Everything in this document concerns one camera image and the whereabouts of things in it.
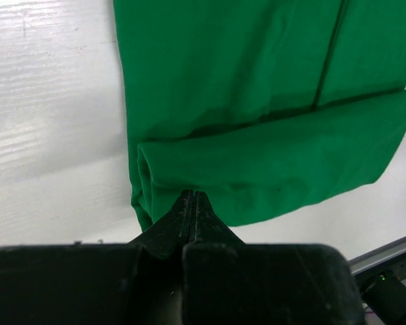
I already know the green t shirt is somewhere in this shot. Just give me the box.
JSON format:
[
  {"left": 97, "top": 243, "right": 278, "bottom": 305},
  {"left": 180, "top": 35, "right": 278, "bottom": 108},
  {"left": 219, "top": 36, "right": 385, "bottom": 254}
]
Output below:
[{"left": 113, "top": 1, "right": 406, "bottom": 229}]

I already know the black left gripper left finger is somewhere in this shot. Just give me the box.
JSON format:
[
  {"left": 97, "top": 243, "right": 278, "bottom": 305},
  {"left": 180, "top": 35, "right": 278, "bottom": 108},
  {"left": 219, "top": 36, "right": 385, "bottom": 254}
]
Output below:
[{"left": 0, "top": 190, "right": 194, "bottom": 324}]

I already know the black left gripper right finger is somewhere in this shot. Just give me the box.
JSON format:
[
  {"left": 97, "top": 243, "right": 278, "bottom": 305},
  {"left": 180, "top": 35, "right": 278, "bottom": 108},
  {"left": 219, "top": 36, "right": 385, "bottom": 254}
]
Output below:
[{"left": 182, "top": 192, "right": 365, "bottom": 324}]

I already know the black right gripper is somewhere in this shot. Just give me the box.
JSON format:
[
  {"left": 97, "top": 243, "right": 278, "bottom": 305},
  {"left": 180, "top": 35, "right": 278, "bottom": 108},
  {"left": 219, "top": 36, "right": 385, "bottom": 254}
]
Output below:
[{"left": 355, "top": 261, "right": 406, "bottom": 324}]

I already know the aluminium frame rail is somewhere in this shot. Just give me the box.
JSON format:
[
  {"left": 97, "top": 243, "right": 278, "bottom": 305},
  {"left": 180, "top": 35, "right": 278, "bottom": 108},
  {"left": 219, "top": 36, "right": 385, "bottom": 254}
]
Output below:
[{"left": 349, "top": 236, "right": 406, "bottom": 276}]

